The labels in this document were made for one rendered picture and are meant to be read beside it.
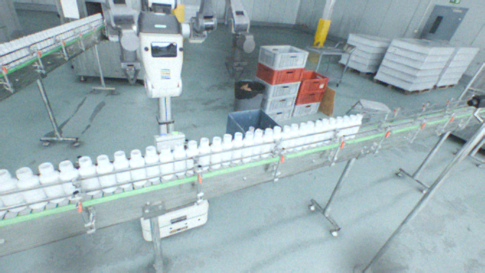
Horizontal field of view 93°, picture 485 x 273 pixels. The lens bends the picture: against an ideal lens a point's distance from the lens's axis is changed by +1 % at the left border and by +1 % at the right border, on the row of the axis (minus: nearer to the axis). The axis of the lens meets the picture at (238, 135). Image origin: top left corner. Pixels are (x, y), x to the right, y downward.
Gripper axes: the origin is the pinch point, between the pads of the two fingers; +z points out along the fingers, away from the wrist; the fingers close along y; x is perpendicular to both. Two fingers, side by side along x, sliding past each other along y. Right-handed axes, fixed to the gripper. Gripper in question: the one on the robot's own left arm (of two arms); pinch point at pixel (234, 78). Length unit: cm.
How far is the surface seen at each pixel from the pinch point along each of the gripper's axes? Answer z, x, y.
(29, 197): 33, 85, -17
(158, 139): 28.2, 37.7, -1.0
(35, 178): 27, 82, -15
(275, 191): 140, -81, 35
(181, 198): 52, 32, -19
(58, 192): 35, 77, -16
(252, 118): 52, -44, 46
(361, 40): 46, -604, 391
